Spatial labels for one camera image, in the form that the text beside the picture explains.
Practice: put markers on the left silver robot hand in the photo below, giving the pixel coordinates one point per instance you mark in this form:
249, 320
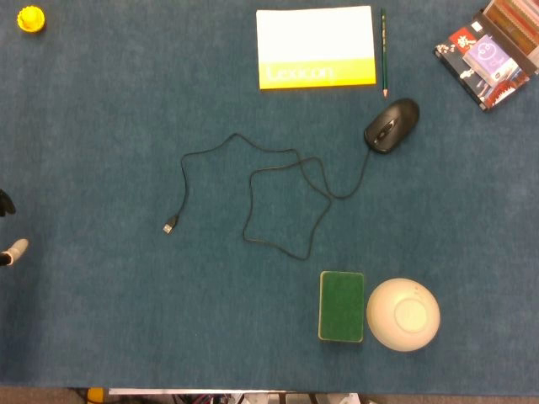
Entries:
19, 246

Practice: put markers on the black computer mouse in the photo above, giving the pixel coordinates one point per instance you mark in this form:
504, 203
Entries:
391, 125

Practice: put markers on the blue felt table mat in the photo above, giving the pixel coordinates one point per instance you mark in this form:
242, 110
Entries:
126, 294

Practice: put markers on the yellow plastic piece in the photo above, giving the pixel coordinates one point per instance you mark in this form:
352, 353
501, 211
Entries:
95, 395

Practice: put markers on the yellow bottle cap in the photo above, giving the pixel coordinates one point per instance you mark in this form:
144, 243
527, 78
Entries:
30, 19

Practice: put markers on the green scouring sponge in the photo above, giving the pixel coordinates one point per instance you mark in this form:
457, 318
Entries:
341, 307

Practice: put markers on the white yellow Lexicon book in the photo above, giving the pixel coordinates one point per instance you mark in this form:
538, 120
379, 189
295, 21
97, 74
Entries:
316, 42

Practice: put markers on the cream upturned bowl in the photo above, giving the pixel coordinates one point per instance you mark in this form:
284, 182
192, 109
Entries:
403, 315

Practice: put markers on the green pencil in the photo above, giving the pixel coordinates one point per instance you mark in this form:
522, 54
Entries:
384, 50

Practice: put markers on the dark patterned card box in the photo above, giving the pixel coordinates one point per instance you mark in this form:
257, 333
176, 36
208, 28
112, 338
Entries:
499, 92

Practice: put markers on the purple card pack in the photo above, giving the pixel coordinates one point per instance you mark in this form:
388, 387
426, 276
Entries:
488, 56

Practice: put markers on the striped open box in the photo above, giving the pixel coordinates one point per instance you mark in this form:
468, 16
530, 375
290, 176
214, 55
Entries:
516, 25

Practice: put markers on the white frame rail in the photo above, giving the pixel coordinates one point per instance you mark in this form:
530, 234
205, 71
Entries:
189, 391

